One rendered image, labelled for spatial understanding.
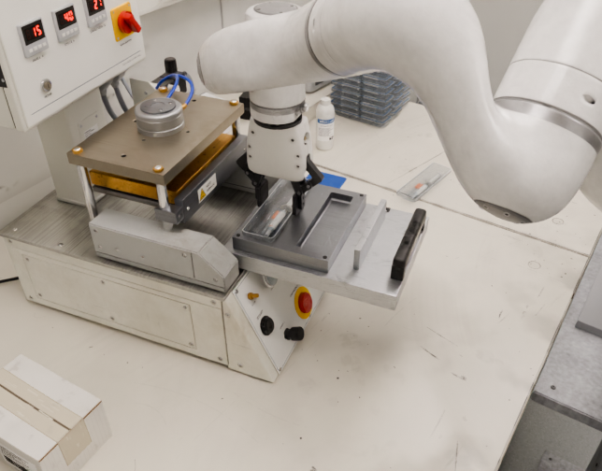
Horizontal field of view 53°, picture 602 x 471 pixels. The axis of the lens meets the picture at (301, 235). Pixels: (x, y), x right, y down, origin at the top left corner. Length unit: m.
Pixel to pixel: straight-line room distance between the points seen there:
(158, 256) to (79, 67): 0.34
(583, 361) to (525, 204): 0.72
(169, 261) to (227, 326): 0.14
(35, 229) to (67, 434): 0.40
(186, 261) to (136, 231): 0.10
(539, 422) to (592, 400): 0.93
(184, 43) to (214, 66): 1.03
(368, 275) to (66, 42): 0.60
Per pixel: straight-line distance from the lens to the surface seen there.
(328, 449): 1.00
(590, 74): 0.55
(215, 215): 1.14
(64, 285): 1.20
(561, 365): 1.19
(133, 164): 0.97
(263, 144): 0.95
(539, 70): 0.55
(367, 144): 1.74
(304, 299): 1.14
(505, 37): 3.32
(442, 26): 0.52
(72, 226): 1.18
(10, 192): 1.56
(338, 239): 0.97
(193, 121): 1.08
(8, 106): 1.02
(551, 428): 2.08
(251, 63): 0.77
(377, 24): 0.53
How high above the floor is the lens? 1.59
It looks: 37 degrees down
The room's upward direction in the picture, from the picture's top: straight up
